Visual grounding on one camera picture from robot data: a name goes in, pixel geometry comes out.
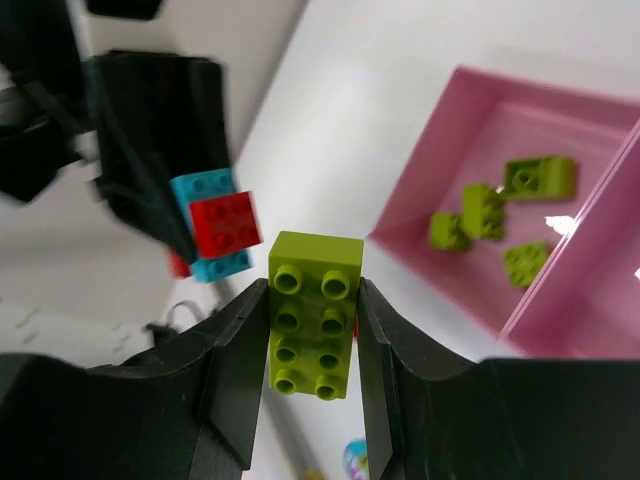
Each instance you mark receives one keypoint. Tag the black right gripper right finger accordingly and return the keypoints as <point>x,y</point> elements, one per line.
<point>432,414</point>

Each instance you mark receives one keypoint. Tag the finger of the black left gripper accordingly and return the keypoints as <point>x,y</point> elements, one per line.
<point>157,116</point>

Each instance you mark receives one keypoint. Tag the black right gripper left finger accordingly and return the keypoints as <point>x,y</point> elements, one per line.
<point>186,409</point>

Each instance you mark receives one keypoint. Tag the teal lego brick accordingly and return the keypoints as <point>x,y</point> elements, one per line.
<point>203,185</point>

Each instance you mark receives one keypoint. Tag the red lego base brick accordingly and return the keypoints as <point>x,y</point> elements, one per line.
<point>223,228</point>

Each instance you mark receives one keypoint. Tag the green 2x4 lego brick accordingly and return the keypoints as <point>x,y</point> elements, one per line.
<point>313,291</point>

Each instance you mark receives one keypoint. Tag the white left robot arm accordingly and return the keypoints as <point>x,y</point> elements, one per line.
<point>48,103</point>

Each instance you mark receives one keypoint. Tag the teal oval monster brick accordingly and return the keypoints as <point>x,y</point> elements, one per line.
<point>355,460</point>

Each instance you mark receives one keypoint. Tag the small pink bin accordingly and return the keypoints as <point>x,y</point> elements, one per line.
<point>585,302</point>

